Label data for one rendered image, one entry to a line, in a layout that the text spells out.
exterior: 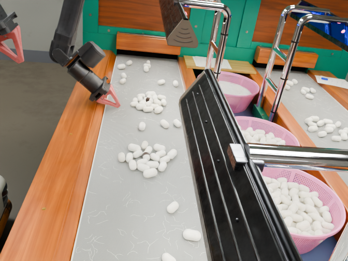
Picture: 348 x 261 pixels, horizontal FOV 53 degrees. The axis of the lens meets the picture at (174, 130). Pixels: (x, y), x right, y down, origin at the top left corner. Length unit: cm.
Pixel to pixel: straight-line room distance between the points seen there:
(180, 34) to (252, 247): 69
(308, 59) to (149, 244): 135
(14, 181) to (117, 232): 141
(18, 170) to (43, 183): 135
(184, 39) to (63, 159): 43
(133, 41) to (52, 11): 204
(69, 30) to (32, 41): 259
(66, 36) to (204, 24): 79
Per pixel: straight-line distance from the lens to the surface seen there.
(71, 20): 115
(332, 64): 200
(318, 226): 90
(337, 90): 174
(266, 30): 181
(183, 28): 90
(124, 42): 166
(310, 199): 97
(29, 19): 368
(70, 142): 98
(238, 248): 30
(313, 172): 109
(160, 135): 108
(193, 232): 75
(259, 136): 119
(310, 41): 191
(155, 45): 166
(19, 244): 73
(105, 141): 103
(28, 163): 224
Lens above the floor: 129
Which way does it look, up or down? 30 degrees down
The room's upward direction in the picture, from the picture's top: 8 degrees clockwise
